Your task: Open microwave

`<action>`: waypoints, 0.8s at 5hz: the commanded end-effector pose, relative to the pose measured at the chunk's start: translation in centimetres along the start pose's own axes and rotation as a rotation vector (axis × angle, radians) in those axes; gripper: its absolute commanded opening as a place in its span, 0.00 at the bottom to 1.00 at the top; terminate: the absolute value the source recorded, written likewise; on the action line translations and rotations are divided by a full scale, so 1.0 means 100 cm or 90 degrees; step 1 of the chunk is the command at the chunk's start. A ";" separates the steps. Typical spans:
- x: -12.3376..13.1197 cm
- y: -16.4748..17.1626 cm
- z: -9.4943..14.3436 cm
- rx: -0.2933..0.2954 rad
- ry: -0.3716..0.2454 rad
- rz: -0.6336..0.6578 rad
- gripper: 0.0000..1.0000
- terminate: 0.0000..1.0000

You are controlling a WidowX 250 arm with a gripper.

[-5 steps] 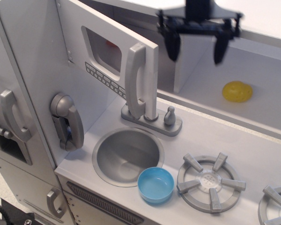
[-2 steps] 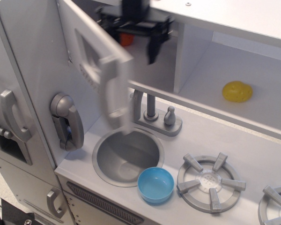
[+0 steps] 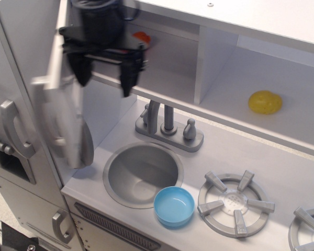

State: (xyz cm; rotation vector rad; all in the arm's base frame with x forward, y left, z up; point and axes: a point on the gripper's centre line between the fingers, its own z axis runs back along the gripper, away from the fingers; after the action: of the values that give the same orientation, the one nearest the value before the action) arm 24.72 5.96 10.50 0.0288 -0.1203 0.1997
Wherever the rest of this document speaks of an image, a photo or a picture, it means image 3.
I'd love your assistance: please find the orange toy food in microwave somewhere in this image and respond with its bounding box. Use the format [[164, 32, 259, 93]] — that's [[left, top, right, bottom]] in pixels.
[[132, 31, 151, 48]]

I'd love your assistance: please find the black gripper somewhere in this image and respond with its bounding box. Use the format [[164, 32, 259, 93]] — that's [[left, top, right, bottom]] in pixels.
[[59, 7, 147, 97]]

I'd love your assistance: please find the white toy microwave door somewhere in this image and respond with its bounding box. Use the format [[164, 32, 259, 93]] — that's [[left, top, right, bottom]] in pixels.
[[45, 1, 82, 169]]

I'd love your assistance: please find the grey ice dispenser panel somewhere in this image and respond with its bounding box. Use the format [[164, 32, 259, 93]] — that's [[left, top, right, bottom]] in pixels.
[[0, 140, 36, 185]]

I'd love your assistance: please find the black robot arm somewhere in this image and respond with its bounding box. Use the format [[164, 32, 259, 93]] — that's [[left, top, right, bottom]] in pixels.
[[59, 1, 149, 97]]

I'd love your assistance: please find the silver toy telephone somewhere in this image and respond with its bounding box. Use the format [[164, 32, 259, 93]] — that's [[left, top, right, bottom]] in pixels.
[[76, 118, 94, 169]]

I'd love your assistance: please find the round silver sink basin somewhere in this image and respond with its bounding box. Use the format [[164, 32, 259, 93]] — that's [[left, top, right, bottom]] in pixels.
[[103, 142, 184, 209]]

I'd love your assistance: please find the silver stove burner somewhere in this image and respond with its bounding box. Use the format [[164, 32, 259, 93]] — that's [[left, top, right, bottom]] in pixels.
[[197, 170, 275, 238], [288, 207, 314, 250]]

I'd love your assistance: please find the light blue plastic bowl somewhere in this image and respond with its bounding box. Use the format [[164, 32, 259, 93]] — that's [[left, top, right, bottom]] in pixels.
[[153, 186, 195, 229]]

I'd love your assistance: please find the silver fridge door handle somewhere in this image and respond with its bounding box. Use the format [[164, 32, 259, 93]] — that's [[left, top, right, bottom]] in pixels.
[[0, 99, 35, 159]]

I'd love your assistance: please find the white toy kitchen unit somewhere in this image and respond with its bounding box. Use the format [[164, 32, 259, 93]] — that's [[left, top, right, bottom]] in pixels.
[[0, 1, 314, 250]]

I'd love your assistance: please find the silver toy faucet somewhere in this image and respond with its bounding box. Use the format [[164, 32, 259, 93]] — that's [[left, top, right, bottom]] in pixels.
[[135, 100, 204, 152]]

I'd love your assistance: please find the grey oven vent panel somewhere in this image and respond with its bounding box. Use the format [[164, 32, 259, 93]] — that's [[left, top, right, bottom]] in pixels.
[[74, 203, 161, 250]]

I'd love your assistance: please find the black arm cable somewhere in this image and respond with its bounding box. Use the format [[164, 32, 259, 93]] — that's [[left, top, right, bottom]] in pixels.
[[121, 5, 142, 21]]

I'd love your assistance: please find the silver lower door handle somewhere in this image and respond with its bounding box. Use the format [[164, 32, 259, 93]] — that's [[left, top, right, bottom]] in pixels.
[[52, 210, 72, 244]]

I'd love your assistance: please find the yellow toy lemon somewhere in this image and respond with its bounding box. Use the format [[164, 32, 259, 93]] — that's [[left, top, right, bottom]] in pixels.
[[248, 90, 283, 115]]

